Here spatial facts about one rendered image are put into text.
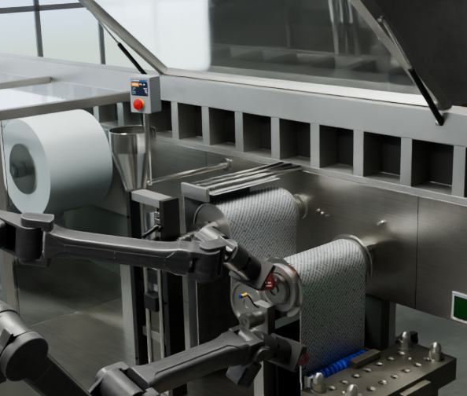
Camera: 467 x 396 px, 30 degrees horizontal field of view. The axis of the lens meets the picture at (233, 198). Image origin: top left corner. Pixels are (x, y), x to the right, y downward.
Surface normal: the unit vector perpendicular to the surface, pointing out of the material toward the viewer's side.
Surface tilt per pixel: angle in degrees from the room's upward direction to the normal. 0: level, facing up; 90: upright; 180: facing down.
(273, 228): 92
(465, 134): 90
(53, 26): 90
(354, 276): 90
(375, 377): 0
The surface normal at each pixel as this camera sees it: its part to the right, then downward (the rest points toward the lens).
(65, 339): -0.03, -0.96
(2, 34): 0.76, 0.15
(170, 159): -0.74, 0.19
